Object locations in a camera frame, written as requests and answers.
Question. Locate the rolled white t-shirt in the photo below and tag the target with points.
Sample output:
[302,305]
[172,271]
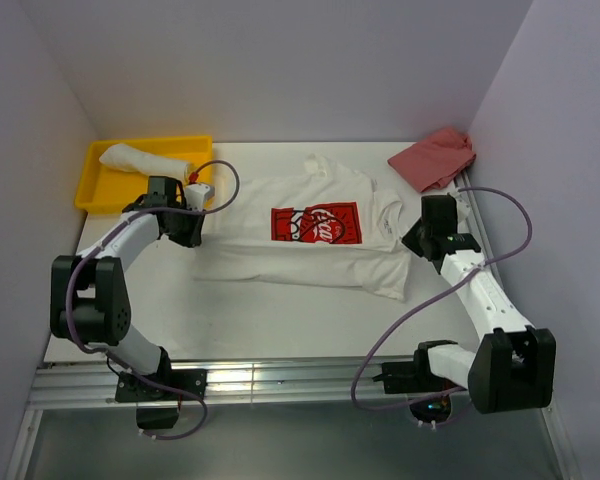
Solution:
[125,158]

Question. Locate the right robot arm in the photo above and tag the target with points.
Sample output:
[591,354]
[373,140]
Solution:
[513,367]

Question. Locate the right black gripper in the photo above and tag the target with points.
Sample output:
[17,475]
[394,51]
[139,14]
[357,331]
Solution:
[411,240]

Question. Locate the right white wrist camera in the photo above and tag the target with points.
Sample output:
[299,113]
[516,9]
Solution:
[462,206]

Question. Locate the white printed t-shirt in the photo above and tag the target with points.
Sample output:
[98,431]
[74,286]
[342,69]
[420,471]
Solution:
[329,227]

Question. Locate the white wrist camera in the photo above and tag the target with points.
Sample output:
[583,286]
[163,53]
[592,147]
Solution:
[462,206]
[198,196]

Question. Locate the yellow plastic tray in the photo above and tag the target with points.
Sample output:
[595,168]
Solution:
[103,190]

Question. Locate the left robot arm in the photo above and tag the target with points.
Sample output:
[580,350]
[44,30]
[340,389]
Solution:
[90,304]

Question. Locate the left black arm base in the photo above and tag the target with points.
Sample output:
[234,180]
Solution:
[159,399]

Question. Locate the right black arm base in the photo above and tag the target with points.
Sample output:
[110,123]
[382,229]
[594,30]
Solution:
[408,377]

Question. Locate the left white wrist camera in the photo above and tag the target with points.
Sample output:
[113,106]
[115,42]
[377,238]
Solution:
[198,196]

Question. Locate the pink folded t-shirt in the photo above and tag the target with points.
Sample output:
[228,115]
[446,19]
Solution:
[433,162]

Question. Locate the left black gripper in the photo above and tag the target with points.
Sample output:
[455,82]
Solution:
[193,237]

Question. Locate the aluminium right side rail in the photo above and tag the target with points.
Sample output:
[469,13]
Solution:
[490,260]

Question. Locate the aluminium front rail frame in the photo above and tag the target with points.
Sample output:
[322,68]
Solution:
[289,419]

